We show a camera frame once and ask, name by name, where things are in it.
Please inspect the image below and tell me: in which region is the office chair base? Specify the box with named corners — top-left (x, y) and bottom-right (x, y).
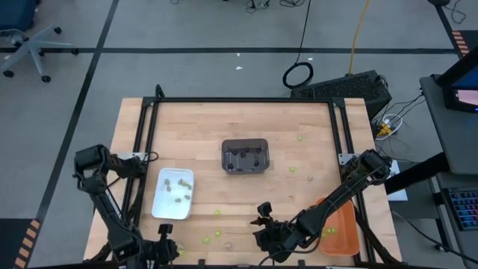
top-left (0, 0), bottom-right (80, 84)

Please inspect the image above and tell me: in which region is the white paper sheet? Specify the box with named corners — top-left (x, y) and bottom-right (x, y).
top-left (388, 160), bottom-right (409, 202)

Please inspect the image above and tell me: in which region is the dark grey keyboard desk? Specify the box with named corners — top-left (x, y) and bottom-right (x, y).
top-left (435, 172), bottom-right (478, 269)

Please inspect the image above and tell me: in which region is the white cable bundle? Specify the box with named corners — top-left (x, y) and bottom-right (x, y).
top-left (375, 113), bottom-right (404, 140)

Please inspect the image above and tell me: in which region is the dark grey translucent bin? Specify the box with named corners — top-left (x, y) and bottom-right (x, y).
top-left (221, 138), bottom-right (271, 176)

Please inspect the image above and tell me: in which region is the backlit computer keyboard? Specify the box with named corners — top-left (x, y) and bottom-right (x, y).
top-left (443, 185), bottom-right (478, 232)

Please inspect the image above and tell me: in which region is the orange plastic bin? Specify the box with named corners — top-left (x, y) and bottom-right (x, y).
top-left (315, 197), bottom-right (356, 257)

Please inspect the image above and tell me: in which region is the white plastic bin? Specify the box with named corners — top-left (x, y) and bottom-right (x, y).
top-left (151, 167), bottom-right (196, 220)

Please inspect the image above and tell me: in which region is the black monitor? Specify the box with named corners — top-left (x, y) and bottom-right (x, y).
top-left (435, 46), bottom-right (478, 114)

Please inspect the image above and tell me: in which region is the grey side desk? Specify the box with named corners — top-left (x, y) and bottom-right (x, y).
top-left (419, 73), bottom-right (478, 176)

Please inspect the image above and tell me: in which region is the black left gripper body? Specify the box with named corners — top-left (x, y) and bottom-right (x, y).
top-left (149, 223), bottom-right (181, 262)

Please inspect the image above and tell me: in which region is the black coiled cable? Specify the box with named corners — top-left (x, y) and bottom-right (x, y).
top-left (282, 0), bottom-right (315, 90)

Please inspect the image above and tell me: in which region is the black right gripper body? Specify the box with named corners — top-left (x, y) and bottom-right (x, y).
top-left (252, 201), bottom-right (304, 263)

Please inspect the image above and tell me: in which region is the yellow hanging cable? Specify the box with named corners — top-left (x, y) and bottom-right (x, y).
top-left (347, 0), bottom-right (371, 75)

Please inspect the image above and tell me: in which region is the black perforated computer case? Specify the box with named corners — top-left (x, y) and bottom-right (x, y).
top-left (290, 69), bottom-right (393, 121)

